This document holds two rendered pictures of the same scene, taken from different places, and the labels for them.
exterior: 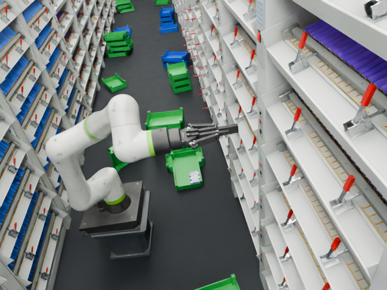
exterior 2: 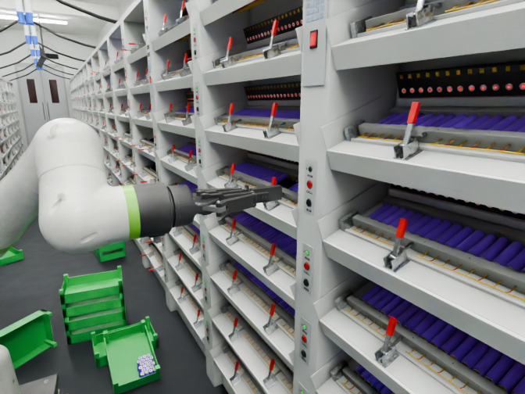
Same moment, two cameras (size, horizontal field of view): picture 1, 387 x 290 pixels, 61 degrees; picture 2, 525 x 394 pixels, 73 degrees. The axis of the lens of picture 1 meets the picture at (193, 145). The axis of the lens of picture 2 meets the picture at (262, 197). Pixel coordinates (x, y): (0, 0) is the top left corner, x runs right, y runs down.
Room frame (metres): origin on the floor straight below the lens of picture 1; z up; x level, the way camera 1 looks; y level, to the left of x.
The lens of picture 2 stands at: (0.30, 0.22, 1.24)
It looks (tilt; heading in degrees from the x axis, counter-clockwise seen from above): 15 degrees down; 332
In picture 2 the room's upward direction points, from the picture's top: straight up
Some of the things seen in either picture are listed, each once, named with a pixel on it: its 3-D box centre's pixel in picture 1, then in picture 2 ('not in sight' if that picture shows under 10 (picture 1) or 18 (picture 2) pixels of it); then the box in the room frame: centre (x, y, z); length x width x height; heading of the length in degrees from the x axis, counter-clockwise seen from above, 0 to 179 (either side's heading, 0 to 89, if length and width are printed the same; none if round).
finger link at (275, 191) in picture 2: (228, 130); (266, 194); (0.92, -0.13, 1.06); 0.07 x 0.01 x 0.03; 92
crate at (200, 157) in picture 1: (184, 157); (124, 340); (2.08, 0.09, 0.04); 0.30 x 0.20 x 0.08; 92
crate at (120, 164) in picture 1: (127, 152); (20, 344); (2.20, 0.55, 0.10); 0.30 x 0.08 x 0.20; 127
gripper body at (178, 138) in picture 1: (183, 137); (192, 203); (0.92, 0.03, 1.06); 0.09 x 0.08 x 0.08; 92
